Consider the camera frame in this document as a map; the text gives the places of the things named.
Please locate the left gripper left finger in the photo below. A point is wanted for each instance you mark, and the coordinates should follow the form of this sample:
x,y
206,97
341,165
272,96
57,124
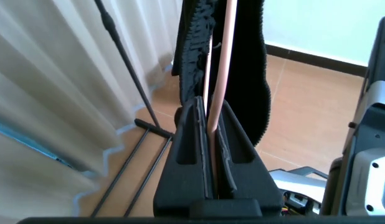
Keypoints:
x,y
180,186

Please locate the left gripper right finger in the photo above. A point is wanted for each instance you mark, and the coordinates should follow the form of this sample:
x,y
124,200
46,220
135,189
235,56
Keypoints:
x,y
254,186

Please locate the black shorts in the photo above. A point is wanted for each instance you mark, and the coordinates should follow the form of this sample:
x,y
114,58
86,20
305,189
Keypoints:
x,y
248,62

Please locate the pink clothes hanger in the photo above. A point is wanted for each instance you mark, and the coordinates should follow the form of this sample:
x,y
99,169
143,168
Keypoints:
x,y
225,62

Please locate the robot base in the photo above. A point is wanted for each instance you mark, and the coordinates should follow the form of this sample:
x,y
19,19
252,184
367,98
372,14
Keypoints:
x,y
367,140

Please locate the black clothes rack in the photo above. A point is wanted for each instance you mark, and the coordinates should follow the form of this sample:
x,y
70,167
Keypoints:
x,y
109,23

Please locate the beige curtain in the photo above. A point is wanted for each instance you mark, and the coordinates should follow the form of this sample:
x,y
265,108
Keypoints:
x,y
55,62
24,193

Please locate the window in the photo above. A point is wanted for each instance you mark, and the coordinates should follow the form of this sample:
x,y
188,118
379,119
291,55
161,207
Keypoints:
x,y
27,141

